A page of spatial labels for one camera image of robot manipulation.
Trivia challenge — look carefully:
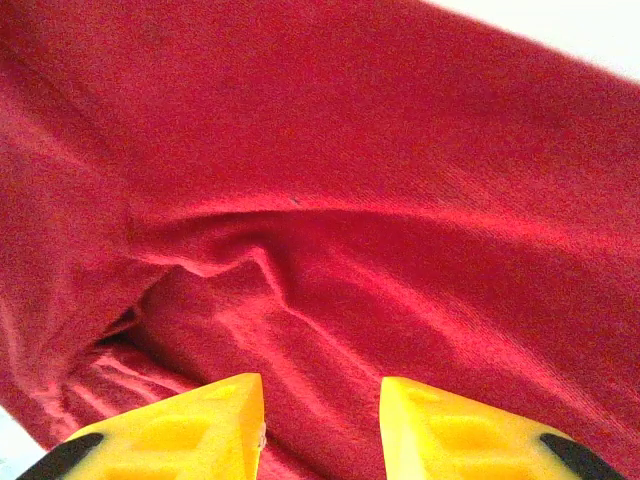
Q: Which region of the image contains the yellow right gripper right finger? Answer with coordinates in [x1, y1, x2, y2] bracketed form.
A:
[378, 375, 627, 480]

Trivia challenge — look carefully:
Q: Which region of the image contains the red t-shirt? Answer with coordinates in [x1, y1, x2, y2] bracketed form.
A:
[0, 0, 640, 480]

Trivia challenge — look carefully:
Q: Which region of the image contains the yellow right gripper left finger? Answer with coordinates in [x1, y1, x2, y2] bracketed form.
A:
[14, 372, 266, 480]

